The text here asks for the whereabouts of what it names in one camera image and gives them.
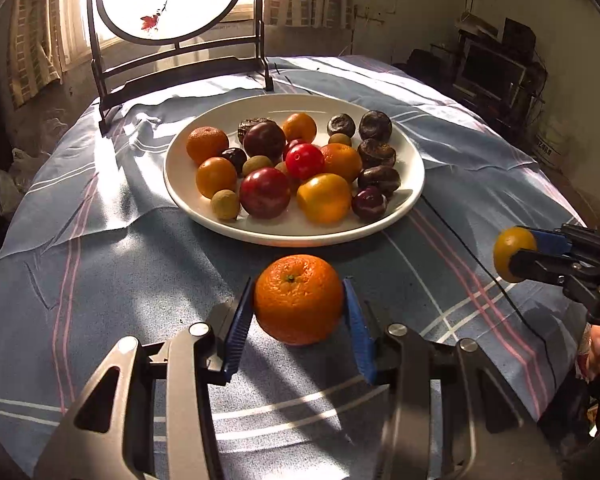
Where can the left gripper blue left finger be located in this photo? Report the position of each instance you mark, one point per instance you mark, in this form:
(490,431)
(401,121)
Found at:
(231,328)

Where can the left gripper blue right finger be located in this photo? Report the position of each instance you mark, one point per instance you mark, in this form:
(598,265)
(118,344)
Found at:
(366,335)

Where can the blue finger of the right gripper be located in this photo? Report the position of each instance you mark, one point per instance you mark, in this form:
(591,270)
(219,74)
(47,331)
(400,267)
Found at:
(551,242)
(536,266)

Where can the large orange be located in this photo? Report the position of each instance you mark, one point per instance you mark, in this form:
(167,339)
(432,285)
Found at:
(298,300)

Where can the red apple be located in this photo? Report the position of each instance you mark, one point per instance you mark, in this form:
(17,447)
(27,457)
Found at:
(265,193)

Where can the red cherry tomato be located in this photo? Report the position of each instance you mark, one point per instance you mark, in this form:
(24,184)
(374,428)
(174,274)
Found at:
(304,161)

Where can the small orange mandarin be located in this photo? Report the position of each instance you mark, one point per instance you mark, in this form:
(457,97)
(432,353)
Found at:
(206,142)

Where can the dark wrinkled passion fruit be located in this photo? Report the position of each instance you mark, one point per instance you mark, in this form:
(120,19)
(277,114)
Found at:
(375,125)

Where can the brown dried date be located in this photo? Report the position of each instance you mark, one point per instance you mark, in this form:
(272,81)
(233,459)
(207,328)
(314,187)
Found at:
(245,126)

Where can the yellow orange citrus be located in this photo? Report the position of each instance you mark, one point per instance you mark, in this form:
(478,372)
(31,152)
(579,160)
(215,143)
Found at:
(508,243)

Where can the person's right hand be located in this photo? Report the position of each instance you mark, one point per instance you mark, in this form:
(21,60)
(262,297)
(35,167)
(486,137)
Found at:
(588,358)

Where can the white plastic bucket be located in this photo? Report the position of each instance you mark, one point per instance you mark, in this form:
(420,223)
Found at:
(550,146)

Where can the white ceramic plate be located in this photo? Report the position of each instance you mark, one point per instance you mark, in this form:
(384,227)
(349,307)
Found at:
(366,185)

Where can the blue striped tablecloth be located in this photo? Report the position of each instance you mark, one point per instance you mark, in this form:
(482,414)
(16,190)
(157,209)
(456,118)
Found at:
(97,251)

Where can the old crt television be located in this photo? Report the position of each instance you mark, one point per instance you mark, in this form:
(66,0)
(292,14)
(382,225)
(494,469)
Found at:
(499,68)

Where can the white plastic bag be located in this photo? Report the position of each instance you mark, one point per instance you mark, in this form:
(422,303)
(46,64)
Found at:
(15,182)

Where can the round painted screen on stand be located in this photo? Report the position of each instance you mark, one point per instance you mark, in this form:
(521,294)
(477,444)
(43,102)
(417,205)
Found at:
(171,28)

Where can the checkered curtain left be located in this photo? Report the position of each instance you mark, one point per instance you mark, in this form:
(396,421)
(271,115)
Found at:
(35,54)

